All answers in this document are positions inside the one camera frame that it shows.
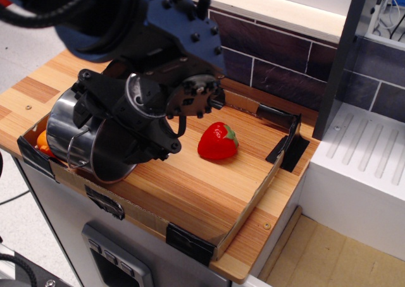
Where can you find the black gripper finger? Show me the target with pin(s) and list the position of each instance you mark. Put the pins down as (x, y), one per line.
(137, 139)
(97, 96)

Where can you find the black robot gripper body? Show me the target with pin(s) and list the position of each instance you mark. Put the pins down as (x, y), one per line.
(172, 63)

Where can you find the stainless steel pot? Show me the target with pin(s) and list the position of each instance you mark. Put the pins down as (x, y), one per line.
(100, 147)

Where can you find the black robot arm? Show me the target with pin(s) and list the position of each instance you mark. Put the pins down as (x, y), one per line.
(92, 30)

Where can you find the cardboard fence with black tape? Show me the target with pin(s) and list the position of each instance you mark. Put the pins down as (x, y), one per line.
(220, 211)

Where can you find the orange plastic toy fruit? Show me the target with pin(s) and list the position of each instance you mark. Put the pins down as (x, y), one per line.
(42, 144)

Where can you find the red plastic strawberry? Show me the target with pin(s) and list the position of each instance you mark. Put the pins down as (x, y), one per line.
(219, 141)

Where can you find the grey toy oven control panel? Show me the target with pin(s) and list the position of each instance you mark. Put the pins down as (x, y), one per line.
(115, 265)

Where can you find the white toy sink drainboard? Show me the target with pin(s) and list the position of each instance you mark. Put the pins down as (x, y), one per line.
(365, 147)

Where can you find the dark grey shelf post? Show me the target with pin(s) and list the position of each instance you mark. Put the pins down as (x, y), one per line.
(335, 89)

